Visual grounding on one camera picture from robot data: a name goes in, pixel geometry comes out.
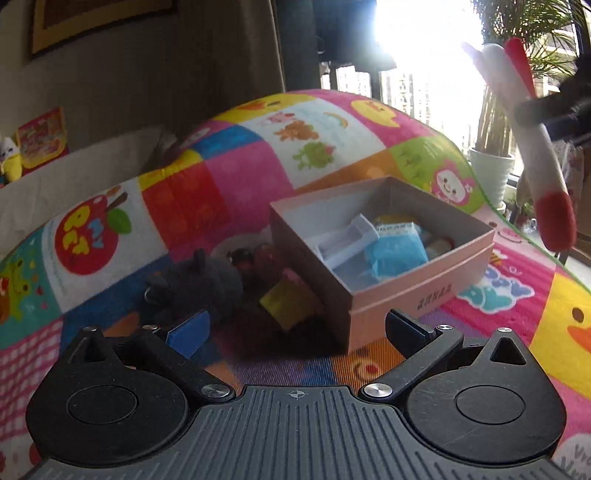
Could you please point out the beige sofa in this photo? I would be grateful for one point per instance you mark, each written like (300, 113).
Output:
(69, 184)

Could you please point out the small potted plant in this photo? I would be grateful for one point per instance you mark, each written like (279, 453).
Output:
(521, 212)

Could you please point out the red yellow picture card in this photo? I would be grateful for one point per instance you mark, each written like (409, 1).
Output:
(42, 138)

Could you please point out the brown curtain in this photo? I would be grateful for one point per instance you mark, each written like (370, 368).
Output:
(231, 60)

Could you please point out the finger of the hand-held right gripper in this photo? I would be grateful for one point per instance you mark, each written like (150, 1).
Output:
(572, 129)
(535, 110)

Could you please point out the white red toy rocket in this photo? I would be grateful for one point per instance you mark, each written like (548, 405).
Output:
(540, 161)

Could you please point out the small white bottle red cap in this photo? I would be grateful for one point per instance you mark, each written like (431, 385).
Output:
(436, 251)

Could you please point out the framed wall picture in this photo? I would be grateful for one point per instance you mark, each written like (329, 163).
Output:
(101, 23)

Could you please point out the blue white tissue pack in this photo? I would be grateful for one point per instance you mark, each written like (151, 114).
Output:
(397, 251)

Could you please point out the pink cardboard box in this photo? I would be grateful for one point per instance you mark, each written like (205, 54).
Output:
(406, 295)

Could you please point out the potted palm plant white pot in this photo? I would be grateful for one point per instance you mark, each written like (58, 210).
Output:
(489, 170)

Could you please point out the pink printed cloth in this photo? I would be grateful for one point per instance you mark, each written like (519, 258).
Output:
(570, 170)

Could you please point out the black plush toy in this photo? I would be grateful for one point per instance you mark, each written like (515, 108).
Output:
(198, 286)

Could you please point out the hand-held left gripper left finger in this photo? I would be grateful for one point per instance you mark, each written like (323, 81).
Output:
(189, 332)

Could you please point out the colourful cartoon play mat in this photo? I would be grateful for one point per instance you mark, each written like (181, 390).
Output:
(277, 152)

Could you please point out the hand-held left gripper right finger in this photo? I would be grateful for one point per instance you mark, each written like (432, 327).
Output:
(406, 330)

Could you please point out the white stapler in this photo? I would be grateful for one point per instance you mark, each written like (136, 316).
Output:
(344, 247)

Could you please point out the white yellow banana plush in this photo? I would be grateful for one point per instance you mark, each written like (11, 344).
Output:
(10, 157)

